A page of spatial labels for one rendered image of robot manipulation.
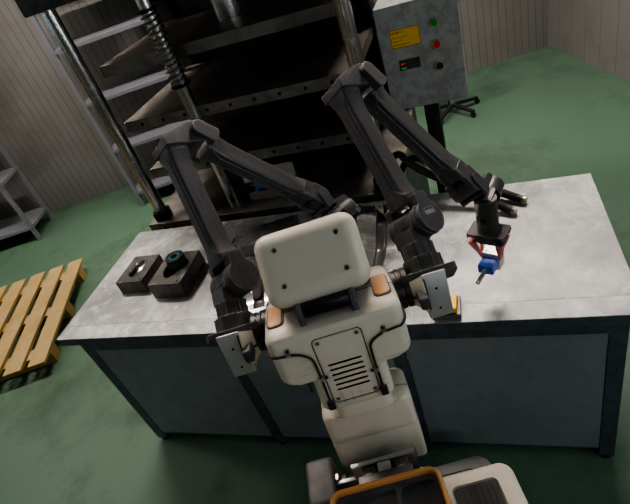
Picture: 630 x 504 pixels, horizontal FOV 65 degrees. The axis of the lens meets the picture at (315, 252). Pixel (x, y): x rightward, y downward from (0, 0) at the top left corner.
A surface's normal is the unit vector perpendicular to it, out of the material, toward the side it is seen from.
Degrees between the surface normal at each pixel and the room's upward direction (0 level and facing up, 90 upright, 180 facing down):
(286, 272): 48
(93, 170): 90
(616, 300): 0
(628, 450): 0
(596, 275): 0
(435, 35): 90
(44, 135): 90
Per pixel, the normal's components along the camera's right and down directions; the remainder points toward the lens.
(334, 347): 0.07, 0.46
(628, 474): -0.29, -0.77
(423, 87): -0.21, 0.63
